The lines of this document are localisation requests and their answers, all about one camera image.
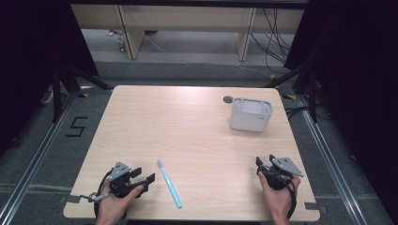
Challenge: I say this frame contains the grey tape piece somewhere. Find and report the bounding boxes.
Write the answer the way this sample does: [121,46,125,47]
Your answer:
[59,194,83,204]
[304,202,329,215]

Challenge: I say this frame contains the light blue toothbrush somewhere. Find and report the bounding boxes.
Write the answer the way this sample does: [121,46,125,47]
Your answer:
[156,158,183,210]

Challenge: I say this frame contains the bundle of black cables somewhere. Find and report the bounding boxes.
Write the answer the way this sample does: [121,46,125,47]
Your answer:
[249,7,296,75]

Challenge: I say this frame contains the black curtain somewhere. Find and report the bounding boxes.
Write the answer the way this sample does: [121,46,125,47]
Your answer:
[0,0,100,158]
[283,0,398,218]

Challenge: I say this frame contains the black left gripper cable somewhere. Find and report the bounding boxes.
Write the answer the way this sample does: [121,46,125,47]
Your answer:
[93,168,115,220]

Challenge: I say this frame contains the person's right hand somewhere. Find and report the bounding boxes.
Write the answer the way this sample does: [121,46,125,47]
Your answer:
[257,172,301,220]

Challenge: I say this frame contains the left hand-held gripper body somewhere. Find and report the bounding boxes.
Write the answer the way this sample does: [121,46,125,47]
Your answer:
[107,161,148,199]

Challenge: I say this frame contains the person's left hand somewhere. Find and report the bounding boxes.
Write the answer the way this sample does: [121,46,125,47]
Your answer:
[95,179,145,225]

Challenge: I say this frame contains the white plastic container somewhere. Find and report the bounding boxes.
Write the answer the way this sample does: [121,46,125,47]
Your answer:
[228,97,274,133]

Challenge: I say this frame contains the thin white floor cable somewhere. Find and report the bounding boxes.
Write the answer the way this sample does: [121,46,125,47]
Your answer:
[175,59,274,78]

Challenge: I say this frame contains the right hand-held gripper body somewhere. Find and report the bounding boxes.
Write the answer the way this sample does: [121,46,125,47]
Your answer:
[256,155,305,191]

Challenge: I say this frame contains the metal floor rail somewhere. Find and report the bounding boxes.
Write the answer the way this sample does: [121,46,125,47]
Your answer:
[0,91,78,225]
[295,93,370,225]

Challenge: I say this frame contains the metal cable connector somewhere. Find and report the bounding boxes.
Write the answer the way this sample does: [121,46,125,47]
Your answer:
[79,191,113,204]

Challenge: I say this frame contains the black metal stand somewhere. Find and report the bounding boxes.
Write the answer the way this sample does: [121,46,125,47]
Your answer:
[263,58,319,124]
[51,61,115,124]

